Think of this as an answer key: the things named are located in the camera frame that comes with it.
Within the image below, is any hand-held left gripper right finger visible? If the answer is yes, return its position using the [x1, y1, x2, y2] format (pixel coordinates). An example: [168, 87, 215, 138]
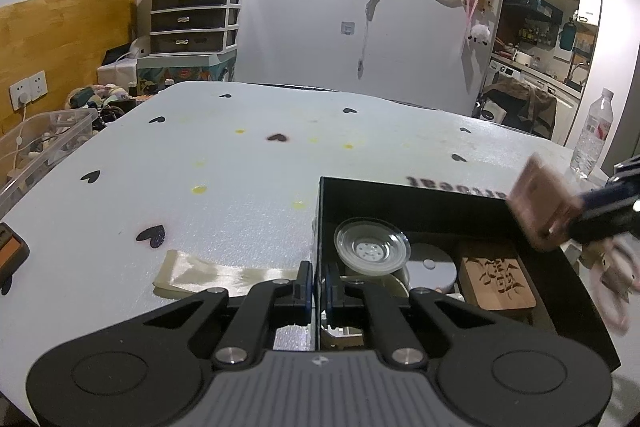
[322, 262, 501, 370]

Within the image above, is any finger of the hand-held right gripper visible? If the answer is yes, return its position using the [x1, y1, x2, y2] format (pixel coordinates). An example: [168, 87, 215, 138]
[570, 187, 640, 245]

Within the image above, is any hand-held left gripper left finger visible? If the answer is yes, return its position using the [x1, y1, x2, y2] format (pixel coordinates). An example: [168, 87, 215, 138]
[142, 261, 315, 370]

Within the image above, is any white round disc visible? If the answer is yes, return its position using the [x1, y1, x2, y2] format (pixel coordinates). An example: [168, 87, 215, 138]
[404, 243, 460, 293]

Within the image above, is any carved wooden block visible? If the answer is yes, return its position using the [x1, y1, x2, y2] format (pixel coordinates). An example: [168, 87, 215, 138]
[459, 254, 537, 310]

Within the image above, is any black box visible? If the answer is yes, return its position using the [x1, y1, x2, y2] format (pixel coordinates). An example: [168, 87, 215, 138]
[315, 177, 622, 373]

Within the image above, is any clear water bottle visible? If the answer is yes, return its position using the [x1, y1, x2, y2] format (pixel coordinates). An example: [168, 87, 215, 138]
[570, 88, 615, 180]

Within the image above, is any clear plastic wrapper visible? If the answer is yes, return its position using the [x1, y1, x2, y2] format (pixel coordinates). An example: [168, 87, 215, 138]
[151, 249, 301, 300]

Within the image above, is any chair with brown clothing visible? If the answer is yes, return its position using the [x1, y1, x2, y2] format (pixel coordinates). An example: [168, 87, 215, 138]
[480, 81, 557, 138]

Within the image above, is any washing machine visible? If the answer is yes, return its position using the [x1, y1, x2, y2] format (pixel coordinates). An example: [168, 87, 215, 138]
[487, 57, 521, 80]

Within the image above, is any teal patterned cabinet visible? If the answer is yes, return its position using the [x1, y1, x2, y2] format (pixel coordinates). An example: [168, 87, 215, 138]
[136, 54, 236, 95]

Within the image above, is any pile of plush toys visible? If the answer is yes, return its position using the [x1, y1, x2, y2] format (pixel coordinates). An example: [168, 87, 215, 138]
[65, 82, 136, 118]

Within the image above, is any white appliance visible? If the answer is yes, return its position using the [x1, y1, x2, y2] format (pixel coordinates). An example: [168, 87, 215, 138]
[97, 38, 151, 80]

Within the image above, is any plastic drawer unit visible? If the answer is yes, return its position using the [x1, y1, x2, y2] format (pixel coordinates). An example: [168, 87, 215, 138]
[149, 0, 243, 58]

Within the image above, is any orange and black device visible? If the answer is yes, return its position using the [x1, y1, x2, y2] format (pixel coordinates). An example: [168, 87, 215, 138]
[0, 223, 30, 295]

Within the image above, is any clear plastic storage bin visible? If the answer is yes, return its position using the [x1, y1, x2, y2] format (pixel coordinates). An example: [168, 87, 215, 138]
[0, 108, 99, 202]

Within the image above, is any white wall socket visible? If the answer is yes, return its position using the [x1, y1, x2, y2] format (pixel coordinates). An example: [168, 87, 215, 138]
[9, 70, 48, 110]

